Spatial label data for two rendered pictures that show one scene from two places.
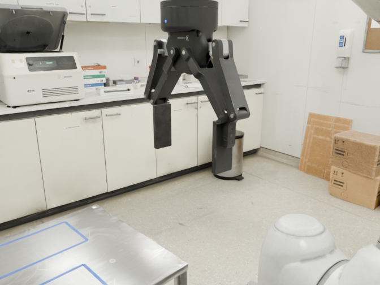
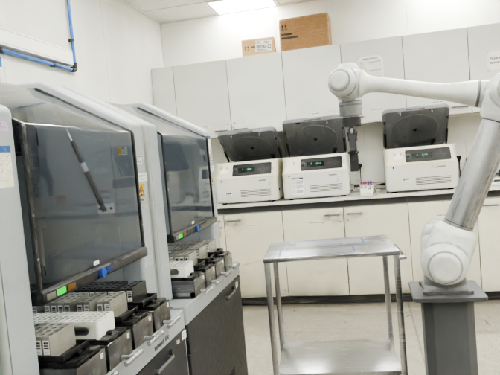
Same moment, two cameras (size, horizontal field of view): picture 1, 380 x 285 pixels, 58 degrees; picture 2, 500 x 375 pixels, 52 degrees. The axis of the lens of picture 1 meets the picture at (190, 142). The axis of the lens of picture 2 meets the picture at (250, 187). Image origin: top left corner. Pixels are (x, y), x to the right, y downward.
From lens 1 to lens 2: 178 cm
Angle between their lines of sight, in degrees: 53
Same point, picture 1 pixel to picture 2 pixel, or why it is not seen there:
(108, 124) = (484, 216)
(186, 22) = (344, 124)
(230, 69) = (352, 137)
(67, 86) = (440, 175)
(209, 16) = (351, 121)
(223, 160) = (353, 167)
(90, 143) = not seen: hidden behind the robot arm
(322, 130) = not seen: outside the picture
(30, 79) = (406, 169)
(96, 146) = not seen: hidden behind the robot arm
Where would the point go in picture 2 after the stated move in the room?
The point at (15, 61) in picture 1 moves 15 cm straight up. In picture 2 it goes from (396, 155) to (394, 136)
